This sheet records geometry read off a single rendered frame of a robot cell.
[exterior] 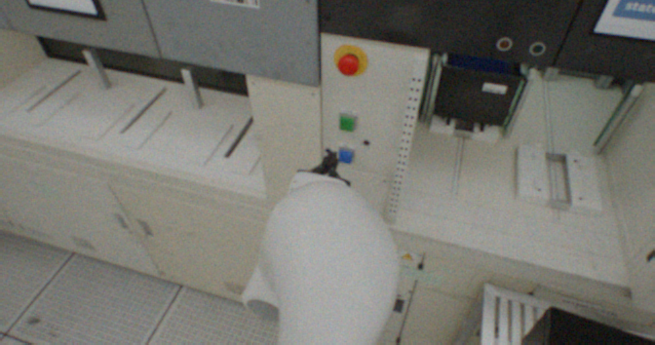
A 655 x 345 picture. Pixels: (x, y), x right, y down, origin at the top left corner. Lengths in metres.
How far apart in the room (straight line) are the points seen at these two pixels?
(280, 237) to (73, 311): 2.01
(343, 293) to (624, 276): 1.07
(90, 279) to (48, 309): 0.19
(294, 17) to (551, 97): 1.14
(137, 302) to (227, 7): 1.58
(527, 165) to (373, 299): 1.14
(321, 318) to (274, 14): 0.65
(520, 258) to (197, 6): 0.94
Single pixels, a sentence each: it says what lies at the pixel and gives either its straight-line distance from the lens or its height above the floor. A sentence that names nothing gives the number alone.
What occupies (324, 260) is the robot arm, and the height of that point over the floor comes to 1.57.
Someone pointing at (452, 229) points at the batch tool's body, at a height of 0.87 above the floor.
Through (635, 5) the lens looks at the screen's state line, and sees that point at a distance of 0.75.
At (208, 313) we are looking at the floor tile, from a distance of 2.02.
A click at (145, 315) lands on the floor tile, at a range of 2.11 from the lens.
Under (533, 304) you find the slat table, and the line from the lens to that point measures 1.25.
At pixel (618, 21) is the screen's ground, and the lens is 0.76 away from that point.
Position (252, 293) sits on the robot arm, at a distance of 0.62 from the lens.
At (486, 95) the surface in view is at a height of 1.05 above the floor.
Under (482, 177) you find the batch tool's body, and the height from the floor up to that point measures 0.87.
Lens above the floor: 1.78
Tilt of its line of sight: 46 degrees down
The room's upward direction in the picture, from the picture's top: straight up
